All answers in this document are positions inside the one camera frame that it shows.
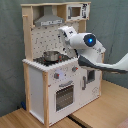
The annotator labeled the left red stove knob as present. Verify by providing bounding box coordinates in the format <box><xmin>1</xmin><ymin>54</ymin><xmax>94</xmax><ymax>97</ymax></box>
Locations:
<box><xmin>54</xmin><ymin>73</ymin><xmax>60</xmax><ymax>79</ymax></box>

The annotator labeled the right red stove knob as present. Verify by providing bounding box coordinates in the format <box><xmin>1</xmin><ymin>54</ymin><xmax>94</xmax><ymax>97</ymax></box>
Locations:
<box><xmin>71</xmin><ymin>66</ymin><xmax>79</xmax><ymax>73</ymax></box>

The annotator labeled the grey range hood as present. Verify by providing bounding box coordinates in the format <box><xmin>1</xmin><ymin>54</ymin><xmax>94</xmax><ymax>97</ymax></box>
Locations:
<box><xmin>35</xmin><ymin>6</ymin><xmax>64</xmax><ymax>27</ymax></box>

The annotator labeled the small metal pot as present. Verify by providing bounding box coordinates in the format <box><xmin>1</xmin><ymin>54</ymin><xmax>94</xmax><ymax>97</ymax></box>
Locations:
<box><xmin>43</xmin><ymin>51</ymin><xmax>60</xmax><ymax>61</ymax></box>

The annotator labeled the toy microwave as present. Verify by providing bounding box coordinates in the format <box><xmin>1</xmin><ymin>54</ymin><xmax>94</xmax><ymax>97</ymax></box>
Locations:
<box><xmin>67</xmin><ymin>3</ymin><xmax>90</xmax><ymax>21</ymax></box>

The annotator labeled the black toy stovetop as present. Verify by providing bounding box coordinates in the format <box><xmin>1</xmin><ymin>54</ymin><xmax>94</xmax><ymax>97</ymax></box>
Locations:
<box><xmin>34</xmin><ymin>53</ymin><xmax>69</xmax><ymax>66</ymax></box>

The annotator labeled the grey ice dispenser panel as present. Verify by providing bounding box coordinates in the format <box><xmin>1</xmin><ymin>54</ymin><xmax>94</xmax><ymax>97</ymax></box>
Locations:
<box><xmin>87</xmin><ymin>70</ymin><xmax>95</xmax><ymax>83</ymax></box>

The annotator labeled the grey cupboard door handle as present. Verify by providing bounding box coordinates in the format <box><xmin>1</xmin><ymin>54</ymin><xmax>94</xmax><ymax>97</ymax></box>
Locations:
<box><xmin>82</xmin><ymin>76</ymin><xmax>86</xmax><ymax>90</ymax></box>

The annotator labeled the wooden toy kitchen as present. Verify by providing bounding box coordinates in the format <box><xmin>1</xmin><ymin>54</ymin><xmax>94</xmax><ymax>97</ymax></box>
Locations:
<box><xmin>22</xmin><ymin>2</ymin><xmax>102</xmax><ymax>127</ymax></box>

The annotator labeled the toy oven door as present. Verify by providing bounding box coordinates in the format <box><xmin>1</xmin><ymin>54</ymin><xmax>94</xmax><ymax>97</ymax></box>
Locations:
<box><xmin>56</xmin><ymin>85</ymin><xmax>74</xmax><ymax>111</ymax></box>

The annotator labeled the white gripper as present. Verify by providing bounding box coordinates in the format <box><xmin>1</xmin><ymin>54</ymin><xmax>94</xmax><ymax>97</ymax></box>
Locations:
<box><xmin>58</xmin><ymin>26</ymin><xmax>77</xmax><ymax>49</ymax></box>

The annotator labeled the red stove knob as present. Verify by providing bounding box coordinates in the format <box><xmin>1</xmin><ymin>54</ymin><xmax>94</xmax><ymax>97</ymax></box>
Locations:
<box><xmin>71</xmin><ymin>66</ymin><xmax>79</xmax><ymax>73</ymax></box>
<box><xmin>54</xmin><ymin>73</ymin><xmax>60</xmax><ymax>79</ymax></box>

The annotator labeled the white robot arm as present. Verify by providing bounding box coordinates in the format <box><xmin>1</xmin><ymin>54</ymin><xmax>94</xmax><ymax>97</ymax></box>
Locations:
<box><xmin>58</xmin><ymin>26</ymin><xmax>128</xmax><ymax>73</ymax></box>

